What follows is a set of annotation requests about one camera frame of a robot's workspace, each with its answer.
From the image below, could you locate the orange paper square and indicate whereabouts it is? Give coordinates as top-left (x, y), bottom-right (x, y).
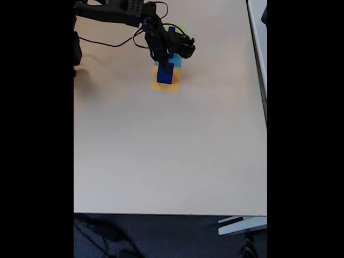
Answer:
top-left (150, 66), bottom-right (181, 94)

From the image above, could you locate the white adjacent table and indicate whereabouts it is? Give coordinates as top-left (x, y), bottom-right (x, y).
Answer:
top-left (246, 0), bottom-right (268, 124)

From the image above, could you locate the black camera box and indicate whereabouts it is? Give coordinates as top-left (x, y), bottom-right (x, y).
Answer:
top-left (168, 30), bottom-right (196, 59)

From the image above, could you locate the green paper square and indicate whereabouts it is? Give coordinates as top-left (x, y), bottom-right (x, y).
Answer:
top-left (164, 24), bottom-right (187, 35)

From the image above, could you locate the white table foot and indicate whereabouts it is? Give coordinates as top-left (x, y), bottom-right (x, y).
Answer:
top-left (217, 216), bottom-right (268, 236)

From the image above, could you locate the light blue paper square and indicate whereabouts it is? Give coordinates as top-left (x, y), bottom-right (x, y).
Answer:
top-left (154, 52), bottom-right (183, 68)

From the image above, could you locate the large blue cube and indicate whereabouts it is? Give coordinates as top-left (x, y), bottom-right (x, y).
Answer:
top-left (156, 63), bottom-right (174, 84)

